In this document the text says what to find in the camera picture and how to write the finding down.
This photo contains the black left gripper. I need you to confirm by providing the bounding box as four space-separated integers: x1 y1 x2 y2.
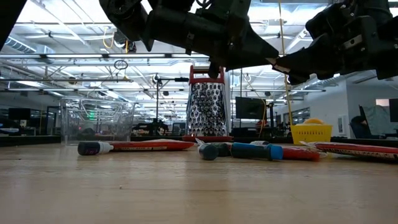
188 0 280 79

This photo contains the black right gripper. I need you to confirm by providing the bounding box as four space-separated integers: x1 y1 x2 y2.
272 6 398 86

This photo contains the yellow toy donut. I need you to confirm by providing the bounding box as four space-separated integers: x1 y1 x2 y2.
303 118 326 126

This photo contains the red snack packet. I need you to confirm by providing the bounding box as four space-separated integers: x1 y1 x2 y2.
110 139 195 152
195 138 321 162
298 141 398 162

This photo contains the blue marker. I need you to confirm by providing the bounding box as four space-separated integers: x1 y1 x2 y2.
230 142 284 162

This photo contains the dark green marker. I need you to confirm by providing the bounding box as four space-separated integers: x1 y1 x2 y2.
214 142 233 158

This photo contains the dark grey capped marker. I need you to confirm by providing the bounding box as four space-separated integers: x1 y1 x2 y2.
198 143 220 162

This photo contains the clear plastic container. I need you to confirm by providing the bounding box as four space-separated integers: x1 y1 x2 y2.
60 98 136 146

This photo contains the black capped white marker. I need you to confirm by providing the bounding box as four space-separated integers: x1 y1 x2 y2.
76 141 114 156

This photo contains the black computer monitor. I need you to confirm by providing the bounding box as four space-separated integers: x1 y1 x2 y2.
235 96 267 121

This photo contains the yellow plastic basket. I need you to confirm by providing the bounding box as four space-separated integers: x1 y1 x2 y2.
290 123 333 146

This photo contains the red steel box grater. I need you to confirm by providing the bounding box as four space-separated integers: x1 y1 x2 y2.
182 65 233 144

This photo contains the black boom stand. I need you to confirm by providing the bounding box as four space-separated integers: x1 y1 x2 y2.
152 73 190 125

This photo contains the person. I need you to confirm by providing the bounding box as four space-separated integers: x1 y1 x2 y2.
350 115 386 140

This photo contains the dark background machine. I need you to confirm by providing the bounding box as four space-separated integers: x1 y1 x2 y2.
132 119 170 138

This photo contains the black background monitor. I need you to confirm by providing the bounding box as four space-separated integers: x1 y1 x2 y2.
7 108 32 121

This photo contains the yellow hanging cable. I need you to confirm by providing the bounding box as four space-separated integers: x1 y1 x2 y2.
277 0 294 126

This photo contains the dark wall screen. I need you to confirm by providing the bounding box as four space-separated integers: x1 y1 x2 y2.
389 98 398 123

